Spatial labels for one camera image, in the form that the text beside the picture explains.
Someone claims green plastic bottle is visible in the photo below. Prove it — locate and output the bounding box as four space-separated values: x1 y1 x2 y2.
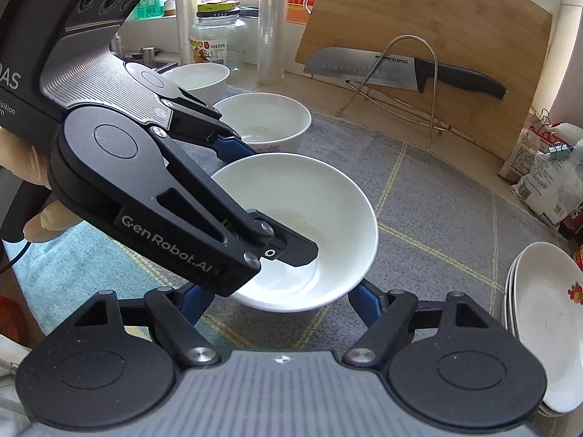
136 0 165 21

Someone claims metal wire rack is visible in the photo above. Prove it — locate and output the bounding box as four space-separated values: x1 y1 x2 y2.
336 34 451 150

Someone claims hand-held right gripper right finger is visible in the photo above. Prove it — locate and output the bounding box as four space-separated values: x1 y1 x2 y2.
341 281 507 367

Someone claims person's white jacket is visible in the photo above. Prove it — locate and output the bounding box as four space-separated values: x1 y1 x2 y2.
0 330 35 437

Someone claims bamboo cutting board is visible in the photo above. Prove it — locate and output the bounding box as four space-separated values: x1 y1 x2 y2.
294 0 554 162

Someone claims grey and teal tablecloth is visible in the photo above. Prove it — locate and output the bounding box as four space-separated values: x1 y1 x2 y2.
0 84 583 437

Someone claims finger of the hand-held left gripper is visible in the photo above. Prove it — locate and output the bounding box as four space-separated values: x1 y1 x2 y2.
111 127 320 299
157 83 259 163

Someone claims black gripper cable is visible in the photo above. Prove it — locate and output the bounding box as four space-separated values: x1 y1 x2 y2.
0 239 32 276

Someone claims glass jar with label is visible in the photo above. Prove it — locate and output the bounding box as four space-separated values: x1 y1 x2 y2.
188 2 242 72

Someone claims white film roll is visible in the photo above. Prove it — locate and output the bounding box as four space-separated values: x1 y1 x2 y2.
175 0 200 67

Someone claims dark red snack packet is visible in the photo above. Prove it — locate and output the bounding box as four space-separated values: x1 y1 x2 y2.
558 205 583 243

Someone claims red and white food bag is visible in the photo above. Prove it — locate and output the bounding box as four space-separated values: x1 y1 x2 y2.
497 121 554 184

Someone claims white fruit print plate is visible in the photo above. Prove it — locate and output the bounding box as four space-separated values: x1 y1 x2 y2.
501 259 583 418
511 241 583 413
505 252 583 415

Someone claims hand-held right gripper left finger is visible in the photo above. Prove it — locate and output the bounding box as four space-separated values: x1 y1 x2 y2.
73 281 228 369

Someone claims white floral bowl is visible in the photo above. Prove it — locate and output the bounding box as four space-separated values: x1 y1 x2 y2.
160 63 231 101
213 92 313 154
210 152 380 315

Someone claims black handled kitchen knife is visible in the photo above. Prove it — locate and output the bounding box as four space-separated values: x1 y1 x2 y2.
303 47 508 100

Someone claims person's left hand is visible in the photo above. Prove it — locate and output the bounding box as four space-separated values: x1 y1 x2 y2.
0 124 85 243

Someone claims clear cling film roll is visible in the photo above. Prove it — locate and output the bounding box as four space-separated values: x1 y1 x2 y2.
257 0 289 85

